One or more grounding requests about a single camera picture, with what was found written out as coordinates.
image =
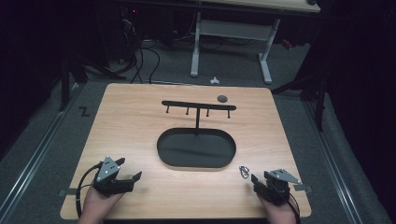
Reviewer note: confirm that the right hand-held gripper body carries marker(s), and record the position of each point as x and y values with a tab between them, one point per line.
277	186

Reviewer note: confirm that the black round table grommet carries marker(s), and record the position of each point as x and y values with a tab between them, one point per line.
222	99

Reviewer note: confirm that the grey tape strip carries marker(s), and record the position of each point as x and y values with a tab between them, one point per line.
303	188
67	192

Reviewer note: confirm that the black metal stand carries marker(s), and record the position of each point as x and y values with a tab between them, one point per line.
314	87
67	81

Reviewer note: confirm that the small white floor object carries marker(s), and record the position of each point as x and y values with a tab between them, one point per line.
214	81

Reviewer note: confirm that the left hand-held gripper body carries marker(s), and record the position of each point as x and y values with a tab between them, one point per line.
109	182

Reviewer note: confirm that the person's left hand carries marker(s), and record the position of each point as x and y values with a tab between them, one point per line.
99	205

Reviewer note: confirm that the desk with white legs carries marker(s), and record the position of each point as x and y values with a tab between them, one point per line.
233	29

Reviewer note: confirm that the person's right hand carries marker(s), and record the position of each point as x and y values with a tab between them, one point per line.
277	212

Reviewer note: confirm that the metal floor rail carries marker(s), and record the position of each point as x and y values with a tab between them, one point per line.
34	155
333	161

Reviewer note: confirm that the black hook rack with tray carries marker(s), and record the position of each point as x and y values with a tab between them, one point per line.
196	149

